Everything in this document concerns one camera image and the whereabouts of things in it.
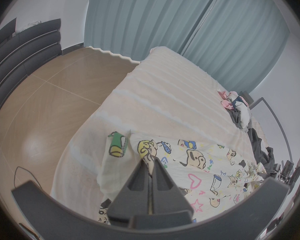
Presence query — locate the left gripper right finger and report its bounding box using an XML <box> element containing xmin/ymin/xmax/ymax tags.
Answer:
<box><xmin>131</xmin><ymin>156</ymin><xmax>194</xmax><ymax>232</ymax></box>

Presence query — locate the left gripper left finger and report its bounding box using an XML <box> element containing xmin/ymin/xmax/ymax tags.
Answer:
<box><xmin>107</xmin><ymin>159</ymin><xmax>151</xmax><ymax>225</ymax></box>

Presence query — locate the white printed pyjama top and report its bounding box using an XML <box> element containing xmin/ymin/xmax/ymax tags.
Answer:
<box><xmin>97</xmin><ymin>131</ymin><xmax>268</xmax><ymax>224</ymax></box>

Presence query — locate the pile of clothes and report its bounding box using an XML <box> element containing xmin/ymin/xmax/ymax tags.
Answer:
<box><xmin>217</xmin><ymin>90</ymin><xmax>253</xmax><ymax>134</ymax></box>

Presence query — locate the black garment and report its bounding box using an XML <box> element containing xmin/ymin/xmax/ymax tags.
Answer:
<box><xmin>247</xmin><ymin>128</ymin><xmax>276</xmax><ymax>180</ymax></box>

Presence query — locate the bed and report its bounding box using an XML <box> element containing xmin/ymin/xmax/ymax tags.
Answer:
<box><xmin>50</xmin><ymin>46</ymin><xmax>294</xmax><ymax>209</ymax></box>

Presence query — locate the grey bedside table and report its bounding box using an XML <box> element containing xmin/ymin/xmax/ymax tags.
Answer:
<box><xmin>239</xmin><ymin>91</ymin><xmax>254</xmax><ymax>106</ymax></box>

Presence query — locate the black chest of drawers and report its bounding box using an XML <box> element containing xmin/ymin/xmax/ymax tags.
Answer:
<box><xmin>0</xmin><ymin>18</ymin><xmax>62</xmax><ymax>113</ymax></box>

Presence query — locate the white cloth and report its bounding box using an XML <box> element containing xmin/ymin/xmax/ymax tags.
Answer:
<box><xmin>20</xmin><ymin>20</ymin><xmax>42</xmax><ymax>32</ymax></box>

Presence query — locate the black cable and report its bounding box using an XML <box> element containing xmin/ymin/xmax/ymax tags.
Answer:
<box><xmin>14</xmin><ymin>166</ymin><xmax>44</xmax><ymax>191</ymax></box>

